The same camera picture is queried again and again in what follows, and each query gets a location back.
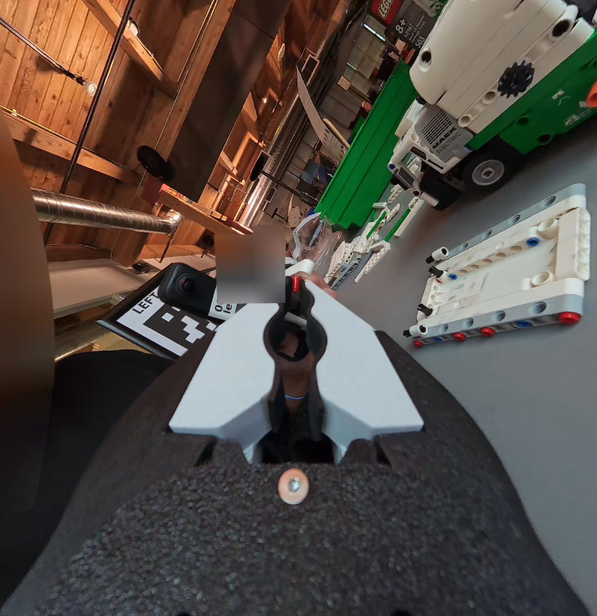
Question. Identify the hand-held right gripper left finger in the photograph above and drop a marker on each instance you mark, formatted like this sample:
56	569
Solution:
221	380

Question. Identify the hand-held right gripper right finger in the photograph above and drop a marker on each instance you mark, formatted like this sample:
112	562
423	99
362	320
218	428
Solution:
370	385

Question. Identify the red lego pin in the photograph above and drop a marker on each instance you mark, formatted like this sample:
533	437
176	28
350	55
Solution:
295	287

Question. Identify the pile of white lego parts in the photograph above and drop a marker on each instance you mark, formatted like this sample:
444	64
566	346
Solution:
361	245

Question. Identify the white grey lego panel assembly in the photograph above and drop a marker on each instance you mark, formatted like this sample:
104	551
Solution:
500	269

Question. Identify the white green lego truck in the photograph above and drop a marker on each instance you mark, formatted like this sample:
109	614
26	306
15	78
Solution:
496	86

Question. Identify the lego set box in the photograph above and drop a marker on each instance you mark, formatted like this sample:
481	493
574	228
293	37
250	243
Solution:
399	21

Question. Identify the person's left hand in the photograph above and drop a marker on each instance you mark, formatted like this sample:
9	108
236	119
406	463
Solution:
296	375

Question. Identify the black framed marker sign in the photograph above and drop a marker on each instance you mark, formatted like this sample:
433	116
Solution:
163	327

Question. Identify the black round fixture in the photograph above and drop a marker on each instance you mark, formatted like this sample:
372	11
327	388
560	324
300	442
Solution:
155	162

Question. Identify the clear plastic bag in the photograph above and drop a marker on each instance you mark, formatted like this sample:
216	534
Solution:
317	236

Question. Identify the wooden clipboard stand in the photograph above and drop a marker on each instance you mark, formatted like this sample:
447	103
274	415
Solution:
334	132

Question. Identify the green plastic bin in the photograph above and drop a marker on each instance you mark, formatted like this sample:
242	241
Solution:
366	159

